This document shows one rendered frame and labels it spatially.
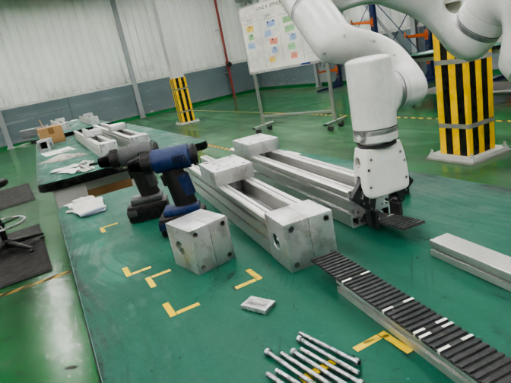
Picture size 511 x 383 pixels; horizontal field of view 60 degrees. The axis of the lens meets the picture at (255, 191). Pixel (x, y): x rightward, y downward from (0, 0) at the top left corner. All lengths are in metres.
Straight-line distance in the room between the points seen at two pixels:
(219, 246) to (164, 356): 0.29
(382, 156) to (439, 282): 0.26
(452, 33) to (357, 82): 0.47
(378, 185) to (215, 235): 0.33
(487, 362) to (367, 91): 0.49
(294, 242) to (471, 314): 0.31
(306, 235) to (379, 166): 0.20
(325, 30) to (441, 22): 0.39
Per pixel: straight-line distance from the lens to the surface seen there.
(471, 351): 0.57
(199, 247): 0.87
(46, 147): 3.99
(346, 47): 0.94
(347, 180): 1.08
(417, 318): 0.61
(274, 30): 6.88
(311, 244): 0.82
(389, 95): 0.86
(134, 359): 0.72
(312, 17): 0.97
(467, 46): 1.26
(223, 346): 0.67
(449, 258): 0.81
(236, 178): 1.17
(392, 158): 0.89
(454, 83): 4.12
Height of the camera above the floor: 1.16
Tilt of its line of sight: 16 degrees down
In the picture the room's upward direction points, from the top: 11 degrees counter-clockwise
